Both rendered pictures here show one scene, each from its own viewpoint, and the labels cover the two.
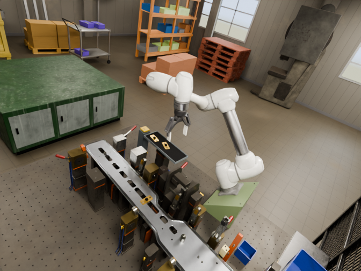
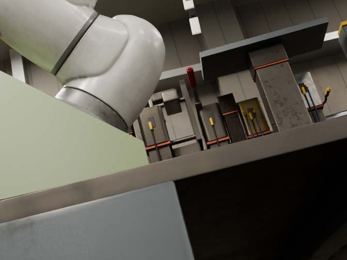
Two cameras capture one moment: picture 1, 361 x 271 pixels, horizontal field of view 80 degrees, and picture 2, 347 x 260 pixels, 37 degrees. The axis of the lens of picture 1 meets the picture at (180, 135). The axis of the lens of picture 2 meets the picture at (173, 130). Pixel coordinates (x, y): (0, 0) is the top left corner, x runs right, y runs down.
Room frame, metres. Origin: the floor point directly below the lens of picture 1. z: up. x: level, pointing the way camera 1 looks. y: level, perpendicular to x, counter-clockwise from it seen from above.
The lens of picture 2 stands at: (2.18, -0.94, 0.39)
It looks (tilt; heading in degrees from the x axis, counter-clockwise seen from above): 24 degrees up; 144
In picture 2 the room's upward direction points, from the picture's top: 15 degrees counter-clockwise
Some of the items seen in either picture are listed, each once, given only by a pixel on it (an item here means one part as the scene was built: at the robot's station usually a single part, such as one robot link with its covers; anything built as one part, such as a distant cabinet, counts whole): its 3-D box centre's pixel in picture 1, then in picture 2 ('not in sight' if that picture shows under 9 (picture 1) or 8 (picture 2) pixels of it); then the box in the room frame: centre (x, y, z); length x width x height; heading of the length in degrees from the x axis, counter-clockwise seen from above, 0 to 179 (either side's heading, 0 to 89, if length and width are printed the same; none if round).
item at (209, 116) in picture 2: (164, 192); (225, 166); (1.10, 0.01, 0.89); 0.12 x 0.07 x 0.38; 143
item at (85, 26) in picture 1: (88, 42); not in sight; (5.48, 2.87, 0.50); 1.04 x 0.61 x 1.00; 147
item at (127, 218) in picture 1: (125, 234); not in sight; (0.72, 0.17, 0.87); 0.12 x 0.07 x 0.35; 143
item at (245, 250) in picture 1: (245, 252); not in sight; (0.88, -0.66, 0.75); 0.11 x 0.10 x 0.09; 53
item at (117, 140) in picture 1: (120, 153); not in sight; (1.41, 0.47, 0.88); 0.12 x 0.07 x 0.36; 143
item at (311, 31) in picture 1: (293, 56); not in sight; (6.27, -2.36, 1.27); 1.31 x 1.16 x 2.54; 58
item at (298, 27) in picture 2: (165, 145); (263, 50); (1.32, 0.09, 1.16); 0.37 x 0.14 x 0.02; 53
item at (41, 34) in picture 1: (52, 35); not in sight; (5.79, 4.03, 0.36); 1.27 x 0.87 x 0.72; 147
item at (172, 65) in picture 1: (168, 69); not in sight; (5.43, 0.72, 0.38); 1.29 x 0.92 x 0.76; 149
